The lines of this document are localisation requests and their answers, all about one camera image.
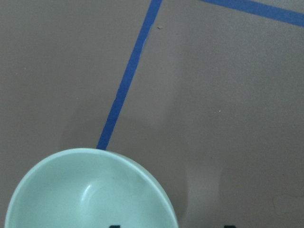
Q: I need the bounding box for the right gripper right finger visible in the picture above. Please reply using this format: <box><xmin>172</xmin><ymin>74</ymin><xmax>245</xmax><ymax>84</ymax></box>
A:
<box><xmin>224</xmin><ymin>225</ymin><xmax>237</xmax><ymax>228</ymax></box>

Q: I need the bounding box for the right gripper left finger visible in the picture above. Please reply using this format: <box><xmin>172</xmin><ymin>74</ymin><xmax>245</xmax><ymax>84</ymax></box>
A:
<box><xmin>109</xmin><ymin>224</ymin><xmax>121</xmax><ymax>228</ymax></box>

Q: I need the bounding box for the green bowl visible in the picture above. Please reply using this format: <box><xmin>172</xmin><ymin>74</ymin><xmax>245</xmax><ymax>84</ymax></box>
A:
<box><xmin>4</xmin><ymin>148</ymin><xmax>179</xmax><ymax>228</ymax></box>

